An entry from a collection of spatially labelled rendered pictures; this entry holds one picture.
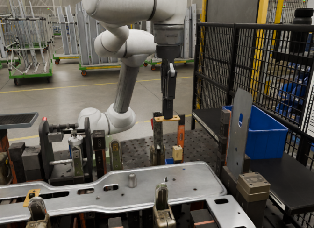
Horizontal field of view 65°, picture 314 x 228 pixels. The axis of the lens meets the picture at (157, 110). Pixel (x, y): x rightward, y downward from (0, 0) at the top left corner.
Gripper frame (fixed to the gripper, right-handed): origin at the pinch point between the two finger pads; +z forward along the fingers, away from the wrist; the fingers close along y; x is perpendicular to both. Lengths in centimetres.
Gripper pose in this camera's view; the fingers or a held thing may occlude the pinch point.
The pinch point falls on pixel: (167, 107)
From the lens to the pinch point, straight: 82.1
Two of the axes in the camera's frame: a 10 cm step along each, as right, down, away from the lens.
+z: 0.0, 9.4, 3.4
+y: 2.0, 3.4, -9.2
